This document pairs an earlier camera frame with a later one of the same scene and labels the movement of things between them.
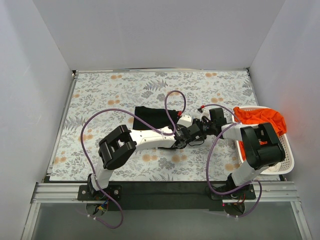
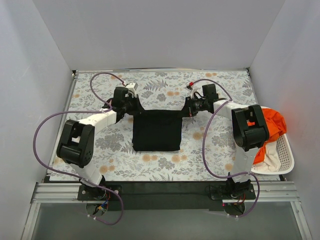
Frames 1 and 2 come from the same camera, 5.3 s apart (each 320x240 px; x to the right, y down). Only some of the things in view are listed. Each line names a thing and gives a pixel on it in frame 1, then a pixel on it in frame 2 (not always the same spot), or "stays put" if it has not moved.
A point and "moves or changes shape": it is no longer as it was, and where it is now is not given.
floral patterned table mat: (100, 102) stays put
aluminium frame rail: (281, 191) stays put
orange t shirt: (254, 116) stays put
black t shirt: (157, 116) moves or changes shape
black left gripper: (182, 142) to (136, 105)
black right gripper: (200, 126) to (188, 106)
